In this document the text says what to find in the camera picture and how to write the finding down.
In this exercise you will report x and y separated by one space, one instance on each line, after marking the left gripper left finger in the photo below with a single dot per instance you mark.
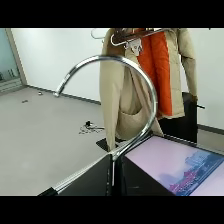
95 181

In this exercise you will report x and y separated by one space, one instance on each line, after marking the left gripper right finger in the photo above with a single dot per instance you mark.
136 181

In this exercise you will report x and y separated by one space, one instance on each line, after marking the black box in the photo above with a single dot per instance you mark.
186 123

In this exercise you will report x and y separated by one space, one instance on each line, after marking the beige coat orange lining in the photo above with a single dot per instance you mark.
115 100

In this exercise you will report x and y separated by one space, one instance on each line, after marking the silver clothes hanger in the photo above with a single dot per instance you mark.
133 36

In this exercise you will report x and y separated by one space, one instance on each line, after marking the silver frame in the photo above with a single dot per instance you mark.
80 173

